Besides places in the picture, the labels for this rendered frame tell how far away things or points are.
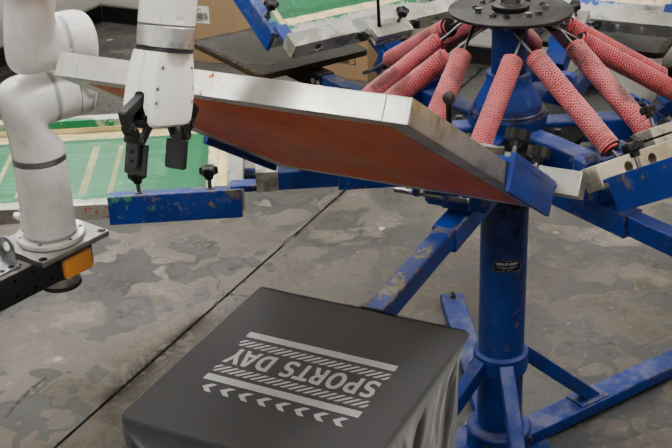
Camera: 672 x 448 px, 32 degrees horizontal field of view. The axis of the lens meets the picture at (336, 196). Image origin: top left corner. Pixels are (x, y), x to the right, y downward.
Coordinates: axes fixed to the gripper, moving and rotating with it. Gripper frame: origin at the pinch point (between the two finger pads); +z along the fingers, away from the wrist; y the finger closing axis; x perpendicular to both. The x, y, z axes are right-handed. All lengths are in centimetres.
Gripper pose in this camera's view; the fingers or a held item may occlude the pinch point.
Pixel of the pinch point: (156, 164)
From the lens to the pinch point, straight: 157.8
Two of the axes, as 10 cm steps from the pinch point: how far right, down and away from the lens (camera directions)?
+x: 9.0, 1.6, -4.1
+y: -4.3, 1.0, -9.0
